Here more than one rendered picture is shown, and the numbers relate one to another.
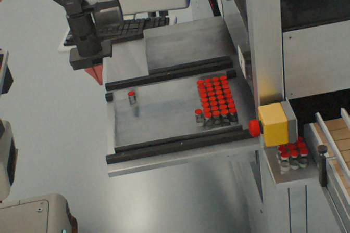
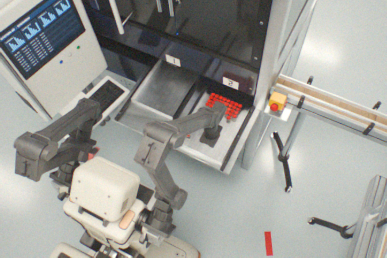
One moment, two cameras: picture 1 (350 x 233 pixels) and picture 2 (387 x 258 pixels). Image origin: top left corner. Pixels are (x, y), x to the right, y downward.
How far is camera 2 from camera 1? 1.37 m
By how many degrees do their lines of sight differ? 43
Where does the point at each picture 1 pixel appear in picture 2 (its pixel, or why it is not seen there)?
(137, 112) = (195, 139)
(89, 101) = not seen: hidden behind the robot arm
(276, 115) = (281, 97)
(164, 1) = (96, 72)
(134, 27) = (102, 99)
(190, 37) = (154, 84)
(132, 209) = not seen: hidden behind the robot
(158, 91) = not seen: hidden behind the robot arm
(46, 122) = (15, 188)
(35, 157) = (41, 210)
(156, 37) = (136, 96)
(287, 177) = (285, 114)
